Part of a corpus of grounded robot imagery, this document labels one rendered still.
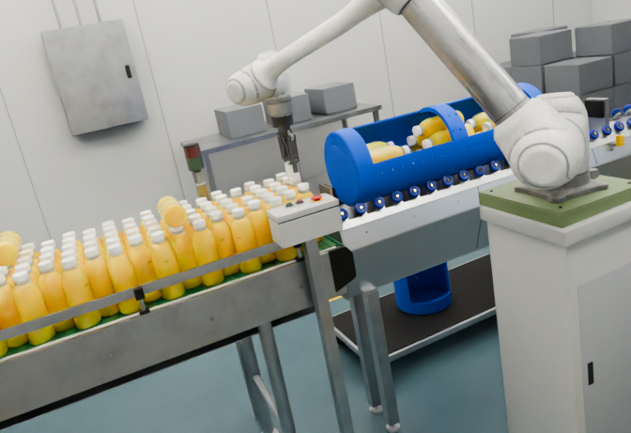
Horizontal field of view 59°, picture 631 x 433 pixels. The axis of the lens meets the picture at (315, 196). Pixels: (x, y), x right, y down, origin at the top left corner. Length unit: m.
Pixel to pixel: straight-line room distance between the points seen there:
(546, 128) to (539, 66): 4.14
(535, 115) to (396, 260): 0.92
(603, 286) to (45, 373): 1.55
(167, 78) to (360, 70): 1.89
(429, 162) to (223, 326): 0.92
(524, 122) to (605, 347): 0.72
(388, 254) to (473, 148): 0.51
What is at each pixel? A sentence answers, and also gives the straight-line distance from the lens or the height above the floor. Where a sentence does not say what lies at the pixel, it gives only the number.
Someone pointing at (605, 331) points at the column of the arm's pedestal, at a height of 0.66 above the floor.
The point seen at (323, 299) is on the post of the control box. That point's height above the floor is 0.79.
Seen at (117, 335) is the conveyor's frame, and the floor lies 0.86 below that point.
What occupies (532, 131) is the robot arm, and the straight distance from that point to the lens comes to 1.41.
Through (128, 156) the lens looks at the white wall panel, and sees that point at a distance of 5.10.
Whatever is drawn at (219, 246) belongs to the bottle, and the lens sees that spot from 1.80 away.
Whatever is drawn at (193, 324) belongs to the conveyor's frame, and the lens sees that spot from 1.78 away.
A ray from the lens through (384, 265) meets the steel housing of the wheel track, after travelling 2.12.
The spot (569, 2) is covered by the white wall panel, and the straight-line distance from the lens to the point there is 7.56.
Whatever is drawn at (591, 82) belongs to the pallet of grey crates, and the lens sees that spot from 5.38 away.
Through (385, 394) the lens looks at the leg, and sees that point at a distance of 2.36.
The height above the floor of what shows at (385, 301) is 0.15.
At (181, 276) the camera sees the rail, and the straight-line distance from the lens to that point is 1.74.
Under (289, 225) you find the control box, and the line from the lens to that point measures 1.65.
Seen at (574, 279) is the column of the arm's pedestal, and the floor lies 0.85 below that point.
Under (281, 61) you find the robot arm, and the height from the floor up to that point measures 1.52.
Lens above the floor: 1.59
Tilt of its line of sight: 16 degrees down
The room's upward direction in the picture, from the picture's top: 11 degrees counter-clockwise
